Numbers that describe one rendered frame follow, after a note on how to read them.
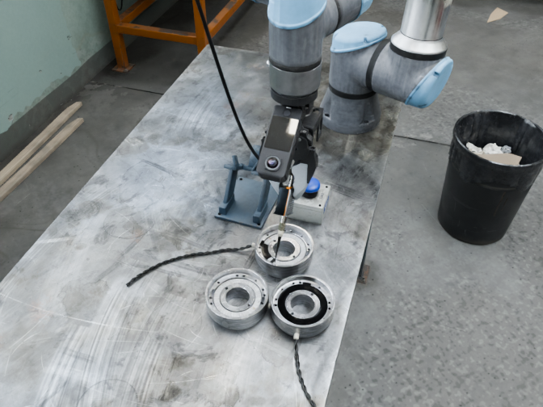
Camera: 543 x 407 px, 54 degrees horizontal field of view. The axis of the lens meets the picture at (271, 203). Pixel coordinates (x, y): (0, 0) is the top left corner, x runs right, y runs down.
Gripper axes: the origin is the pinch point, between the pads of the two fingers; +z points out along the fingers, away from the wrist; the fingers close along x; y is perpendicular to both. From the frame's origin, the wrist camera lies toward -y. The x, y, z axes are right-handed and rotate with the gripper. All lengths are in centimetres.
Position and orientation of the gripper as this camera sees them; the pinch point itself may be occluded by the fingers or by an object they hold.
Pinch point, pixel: (287, 194)
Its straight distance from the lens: 91.6
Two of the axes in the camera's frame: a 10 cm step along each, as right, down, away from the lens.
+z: 0.0, 7.3, 6.9
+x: -9.4, -2.3, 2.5
